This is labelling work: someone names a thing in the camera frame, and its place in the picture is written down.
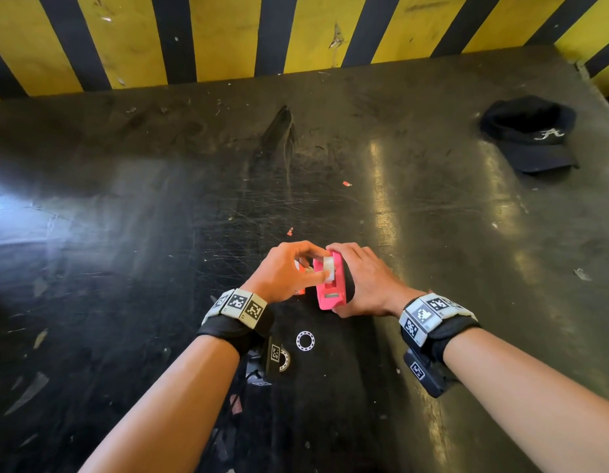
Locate person's right hand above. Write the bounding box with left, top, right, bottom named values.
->
left=326, top=242, right=424, bottom=319

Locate person's left hand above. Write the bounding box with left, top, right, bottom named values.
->
left=243, top=241, right=331, bottom=304

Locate pink tape dispenser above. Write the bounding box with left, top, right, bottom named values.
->
left=312, top=250, right=347, bottom=311

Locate person's right forearm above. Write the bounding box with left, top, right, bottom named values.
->
left=441, top=327, right=609, bottom=473

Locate person's left forearm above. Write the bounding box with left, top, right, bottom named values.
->
left=79, top=335, right=241, bottom=473

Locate left wristband with marker tiles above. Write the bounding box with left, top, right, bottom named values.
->
left=196, top=288, right=276, bottom=357

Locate wristband with marker tiles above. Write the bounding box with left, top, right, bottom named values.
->
left=196, top=288, right=276, bottom=357
left=398, top=292, right=482, bottom=365

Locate right wristband with marker tiles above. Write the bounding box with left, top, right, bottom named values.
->
left=398, top=292, right=482, bottom=365

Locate black baseball cap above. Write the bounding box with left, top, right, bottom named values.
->
left=480, top=95, right=580, bottom=174

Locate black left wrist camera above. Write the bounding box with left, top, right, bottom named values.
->
left=245, top=335, right=287, bottom=388

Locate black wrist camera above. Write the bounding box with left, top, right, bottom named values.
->
left=245, top=335, right=287, bottom=388
left=402, top=349, right=460, bottom=399

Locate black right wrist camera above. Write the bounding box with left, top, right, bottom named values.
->
left=402, top=349, right=460, bottom=399

